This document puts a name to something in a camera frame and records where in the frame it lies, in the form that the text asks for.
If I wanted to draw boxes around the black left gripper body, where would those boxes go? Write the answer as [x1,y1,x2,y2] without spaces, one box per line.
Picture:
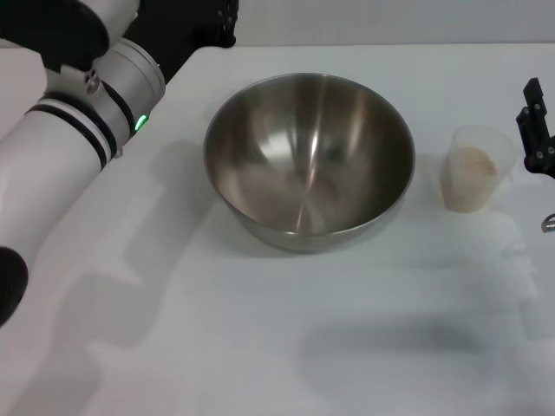
[129,0,238,83]

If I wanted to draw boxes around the white rice grains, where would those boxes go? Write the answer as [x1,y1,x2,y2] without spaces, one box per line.
[450,145,499,209]

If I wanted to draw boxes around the clear plastic measuring cup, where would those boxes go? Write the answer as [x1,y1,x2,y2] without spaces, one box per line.
[441,124,519,213]

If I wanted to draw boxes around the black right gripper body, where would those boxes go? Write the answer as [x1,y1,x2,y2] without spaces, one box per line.
[523,146,555,179]

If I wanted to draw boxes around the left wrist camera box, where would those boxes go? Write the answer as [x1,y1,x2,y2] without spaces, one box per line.
[0,0,142,73]

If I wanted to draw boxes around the stainless steel mixing bowl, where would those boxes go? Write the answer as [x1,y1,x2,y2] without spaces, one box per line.
[203,72,416,255]

